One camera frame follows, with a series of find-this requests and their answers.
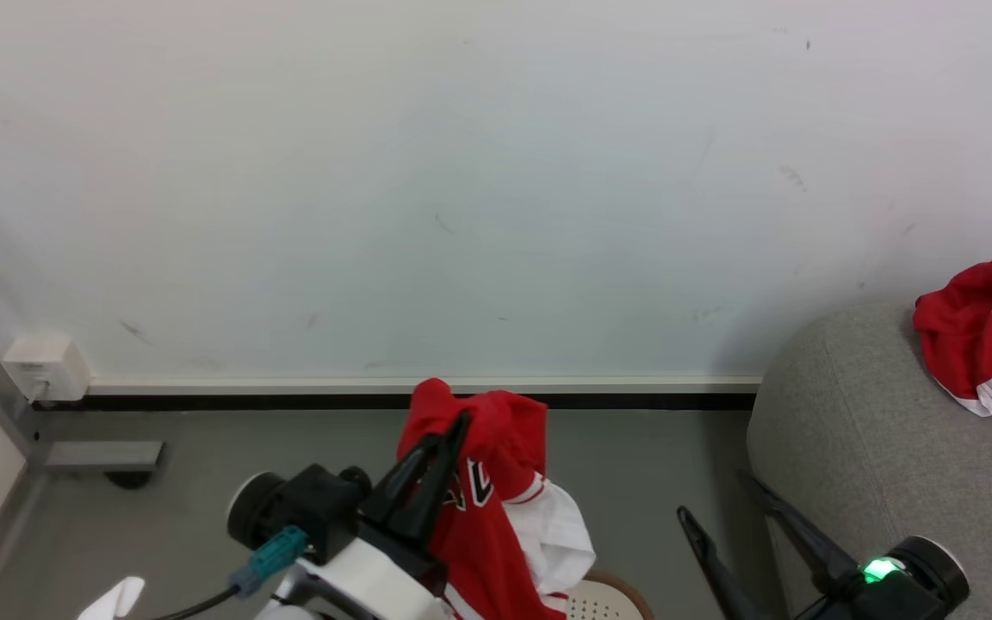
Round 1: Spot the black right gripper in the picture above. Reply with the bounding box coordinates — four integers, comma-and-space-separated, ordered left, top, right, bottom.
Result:
677, 471, 971, 620

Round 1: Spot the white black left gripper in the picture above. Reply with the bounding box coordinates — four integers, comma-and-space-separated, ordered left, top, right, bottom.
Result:
226, 411, 473, 620

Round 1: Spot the red jersey with white trim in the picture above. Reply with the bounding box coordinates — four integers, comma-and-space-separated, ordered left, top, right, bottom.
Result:
397, 377, 597, 620

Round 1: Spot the red and white jersey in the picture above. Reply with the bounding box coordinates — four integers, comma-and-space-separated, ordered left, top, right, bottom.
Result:
912, 248, 992, 418

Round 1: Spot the grey fabric sofa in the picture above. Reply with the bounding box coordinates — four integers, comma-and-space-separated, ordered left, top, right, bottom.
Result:
746, 300, 992, 620

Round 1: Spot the cream perforated laundry basket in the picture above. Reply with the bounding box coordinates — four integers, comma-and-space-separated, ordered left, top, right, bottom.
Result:
563, 570, 657, 620

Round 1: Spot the black skirting strip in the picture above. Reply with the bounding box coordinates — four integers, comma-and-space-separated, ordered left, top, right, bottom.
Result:
31, 393, 757, 412

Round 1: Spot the teal cable connector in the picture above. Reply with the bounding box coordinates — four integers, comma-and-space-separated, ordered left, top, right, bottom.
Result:
230, 525, 309, 600

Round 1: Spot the white wall cable trunking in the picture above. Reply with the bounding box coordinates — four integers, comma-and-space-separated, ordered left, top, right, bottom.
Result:
87, 375, 762, 397

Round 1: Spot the grey metal frame foot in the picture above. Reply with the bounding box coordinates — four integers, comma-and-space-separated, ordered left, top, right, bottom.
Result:
44, 441, 165, 473

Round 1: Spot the white wall socket box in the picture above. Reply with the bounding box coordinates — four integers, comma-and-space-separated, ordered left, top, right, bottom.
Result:
3, 334, 92, 403

